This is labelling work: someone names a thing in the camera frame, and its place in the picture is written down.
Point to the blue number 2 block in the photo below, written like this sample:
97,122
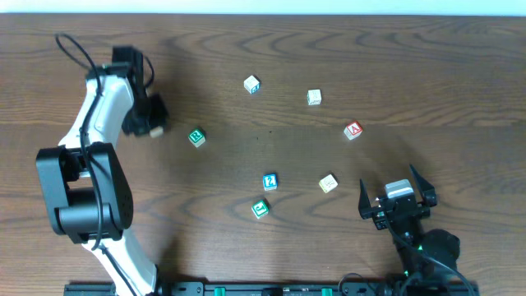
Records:
270,182

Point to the blue letter P block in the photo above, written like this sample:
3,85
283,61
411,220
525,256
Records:
251,84

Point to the green letter R block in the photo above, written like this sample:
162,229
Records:
197,137

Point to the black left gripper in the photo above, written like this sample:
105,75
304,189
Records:
146,119

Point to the plain engraved wooden block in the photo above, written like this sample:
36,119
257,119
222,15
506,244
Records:
314,97

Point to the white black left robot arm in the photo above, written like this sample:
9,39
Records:
86,193

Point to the red letter I block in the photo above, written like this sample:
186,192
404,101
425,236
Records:
156,132

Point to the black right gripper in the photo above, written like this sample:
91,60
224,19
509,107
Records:
396,206

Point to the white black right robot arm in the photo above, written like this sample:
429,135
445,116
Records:
432,254

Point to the green letter J block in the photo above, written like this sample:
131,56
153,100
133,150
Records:
260,209

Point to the yellow engraved wooden block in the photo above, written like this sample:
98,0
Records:
328,183

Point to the red letter A block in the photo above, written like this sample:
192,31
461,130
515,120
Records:
353,130

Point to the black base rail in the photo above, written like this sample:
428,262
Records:
200,289

